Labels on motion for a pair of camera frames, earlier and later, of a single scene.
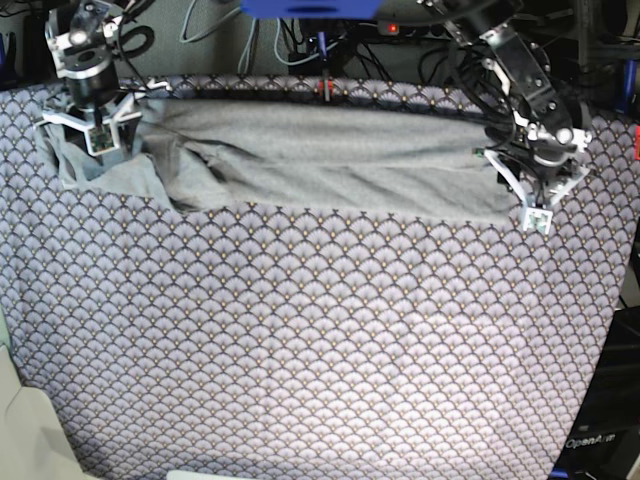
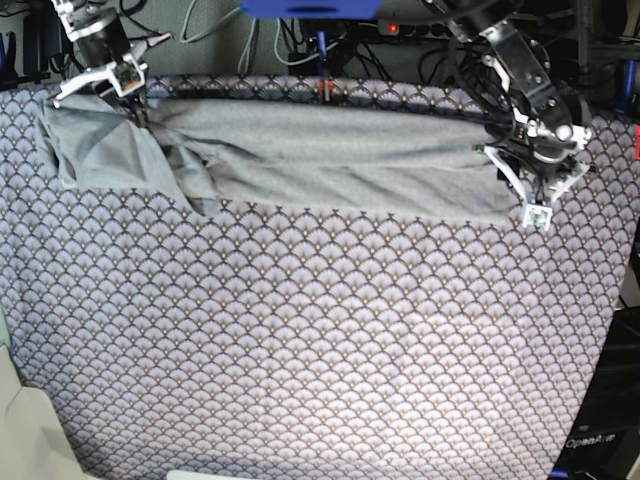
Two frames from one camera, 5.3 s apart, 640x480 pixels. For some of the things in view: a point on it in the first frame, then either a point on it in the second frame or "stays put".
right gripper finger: x=74 y=136 -> x=106 y=91
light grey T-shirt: x=196 y=154 stays put
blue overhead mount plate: x=312 y=9 stays put
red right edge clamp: x=637 y=142 stays put
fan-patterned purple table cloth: x=270 y=344 stays put
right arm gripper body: x=95 y=104 -> x=103 y=45
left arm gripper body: x=539 y=179 stays put
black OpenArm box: x=605 y=444 stays put
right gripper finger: x=127 y=131 -> x=139 y=104
